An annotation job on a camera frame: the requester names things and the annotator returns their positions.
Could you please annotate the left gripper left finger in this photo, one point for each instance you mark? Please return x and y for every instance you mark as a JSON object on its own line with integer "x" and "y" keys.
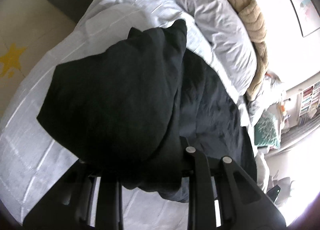
{"x": 78, "y": 200}

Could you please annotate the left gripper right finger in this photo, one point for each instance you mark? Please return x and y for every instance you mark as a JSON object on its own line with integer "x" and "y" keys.
{"x": 223, "y": 196}

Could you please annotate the black garment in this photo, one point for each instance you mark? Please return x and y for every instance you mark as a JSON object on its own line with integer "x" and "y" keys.
{"x": 126, "y": 111}

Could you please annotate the cream fluffy blanket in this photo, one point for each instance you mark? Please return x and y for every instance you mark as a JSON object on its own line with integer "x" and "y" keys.
{"x": 263, "y": 172}

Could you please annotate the white checked duvet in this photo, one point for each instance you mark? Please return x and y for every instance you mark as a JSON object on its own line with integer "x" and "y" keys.
{"x": 31, "y": 161}

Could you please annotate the green coral-pattern cushion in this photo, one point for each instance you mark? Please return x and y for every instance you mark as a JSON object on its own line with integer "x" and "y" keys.
{"x": 266, "y": 131}

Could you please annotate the white printed cushion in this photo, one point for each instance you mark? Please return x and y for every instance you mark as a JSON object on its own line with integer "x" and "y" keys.
{"x": 272, "y": 91}

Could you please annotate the white bookshelf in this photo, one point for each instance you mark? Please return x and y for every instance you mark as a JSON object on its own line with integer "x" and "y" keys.
{"x": 302, "y": 115}

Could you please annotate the yellow star rug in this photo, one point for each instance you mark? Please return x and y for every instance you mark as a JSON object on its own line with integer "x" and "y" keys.
{"x": 11, "y": 60}

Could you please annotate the grey pillow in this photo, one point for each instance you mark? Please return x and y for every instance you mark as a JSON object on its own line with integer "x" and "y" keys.
{"x": 224, "y": 30}

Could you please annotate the beige fleece blanket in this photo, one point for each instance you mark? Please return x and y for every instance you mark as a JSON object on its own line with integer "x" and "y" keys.
{"x": 254, "y": 22}

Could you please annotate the framed pastel picture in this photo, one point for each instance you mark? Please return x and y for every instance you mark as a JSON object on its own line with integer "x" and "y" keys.
{"x": 307, "y": 15}

